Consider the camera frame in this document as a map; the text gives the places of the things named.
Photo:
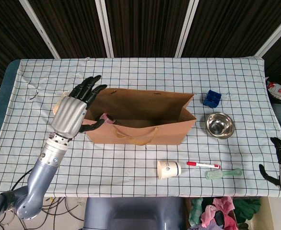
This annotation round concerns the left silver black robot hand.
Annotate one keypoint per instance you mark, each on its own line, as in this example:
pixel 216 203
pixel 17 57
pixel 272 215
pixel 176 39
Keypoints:
pixel 68 117

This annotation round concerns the bagged bread pastry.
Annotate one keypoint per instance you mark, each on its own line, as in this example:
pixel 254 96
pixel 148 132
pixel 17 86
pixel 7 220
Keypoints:
pixel 56 107

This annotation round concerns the pink round roll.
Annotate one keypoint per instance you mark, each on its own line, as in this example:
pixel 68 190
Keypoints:
pixel 105 117

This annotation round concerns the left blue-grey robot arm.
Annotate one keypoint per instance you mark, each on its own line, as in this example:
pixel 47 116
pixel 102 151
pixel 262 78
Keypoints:
pixel 41 177

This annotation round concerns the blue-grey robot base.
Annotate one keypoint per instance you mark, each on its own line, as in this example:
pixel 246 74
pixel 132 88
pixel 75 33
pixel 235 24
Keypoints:
pixel 135 213

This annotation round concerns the brown paper bag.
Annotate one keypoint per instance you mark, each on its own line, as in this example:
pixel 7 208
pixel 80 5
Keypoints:
pixel 135 134

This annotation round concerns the dark green cloth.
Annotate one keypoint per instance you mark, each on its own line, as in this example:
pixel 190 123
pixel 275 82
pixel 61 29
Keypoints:
pixel 247 207

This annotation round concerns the green scrubbing brush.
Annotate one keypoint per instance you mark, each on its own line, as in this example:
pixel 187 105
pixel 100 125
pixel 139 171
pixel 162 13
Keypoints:
pixel 214 174

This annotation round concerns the pink cloth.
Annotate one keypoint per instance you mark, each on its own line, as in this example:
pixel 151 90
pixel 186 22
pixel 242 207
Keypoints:
pixel 223 210

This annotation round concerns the black grid white tablecloth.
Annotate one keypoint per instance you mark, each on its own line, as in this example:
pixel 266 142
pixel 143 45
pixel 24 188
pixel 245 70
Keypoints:
pixel 131 72

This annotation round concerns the stainless steel bowl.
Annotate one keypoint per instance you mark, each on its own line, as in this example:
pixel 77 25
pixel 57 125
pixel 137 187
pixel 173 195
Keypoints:
pixel 219 125

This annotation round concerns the red-capped white marker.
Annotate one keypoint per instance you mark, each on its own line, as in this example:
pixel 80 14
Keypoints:
pixel 202 164

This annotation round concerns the teal green cloth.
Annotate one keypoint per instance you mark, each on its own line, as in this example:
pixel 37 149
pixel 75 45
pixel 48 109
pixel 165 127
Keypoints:
pixel 195 210

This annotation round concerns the blue plastic box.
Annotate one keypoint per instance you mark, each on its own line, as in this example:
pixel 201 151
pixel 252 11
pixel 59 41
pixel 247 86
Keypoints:
pixel 212 98

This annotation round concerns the white paper cup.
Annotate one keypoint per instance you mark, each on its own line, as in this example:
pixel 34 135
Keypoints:
pixel 169 169

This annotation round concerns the white partition frame post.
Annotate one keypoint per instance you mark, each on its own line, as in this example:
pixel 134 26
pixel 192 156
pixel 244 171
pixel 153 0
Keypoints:
pixel 186 28
pixel 274 33
pixel 105 28
pixel 38 27

